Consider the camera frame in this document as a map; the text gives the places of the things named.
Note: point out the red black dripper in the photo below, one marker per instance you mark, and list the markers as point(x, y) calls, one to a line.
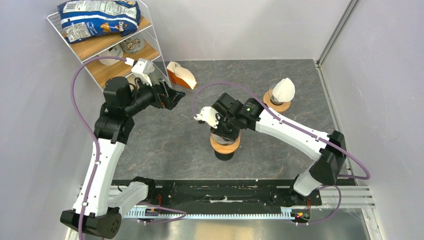
point(223, 156)

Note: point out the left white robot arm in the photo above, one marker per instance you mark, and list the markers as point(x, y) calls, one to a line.
point(94, 212)

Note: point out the blue Doritos chip bag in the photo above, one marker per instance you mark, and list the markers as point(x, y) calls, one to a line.
point(84, 19)

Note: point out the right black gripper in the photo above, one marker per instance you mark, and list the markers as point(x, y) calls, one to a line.
point(219, 131)

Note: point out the clear glass dripper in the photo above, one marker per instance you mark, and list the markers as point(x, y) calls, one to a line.
point(273, 99)

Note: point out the white paper coffee filter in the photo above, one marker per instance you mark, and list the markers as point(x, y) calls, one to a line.
point(284, 90)

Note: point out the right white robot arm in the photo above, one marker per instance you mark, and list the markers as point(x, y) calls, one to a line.
point(228, 116)

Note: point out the orange white filter box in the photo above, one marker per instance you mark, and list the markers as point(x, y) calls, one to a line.
point(180, 75)

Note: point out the white plastic jug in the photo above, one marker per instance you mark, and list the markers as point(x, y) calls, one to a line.
point(114, 51)

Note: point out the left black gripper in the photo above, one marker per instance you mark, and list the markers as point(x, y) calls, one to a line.
point(165, 96)

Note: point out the white wire wooden shelf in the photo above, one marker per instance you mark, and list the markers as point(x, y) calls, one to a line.
point(93, 47)

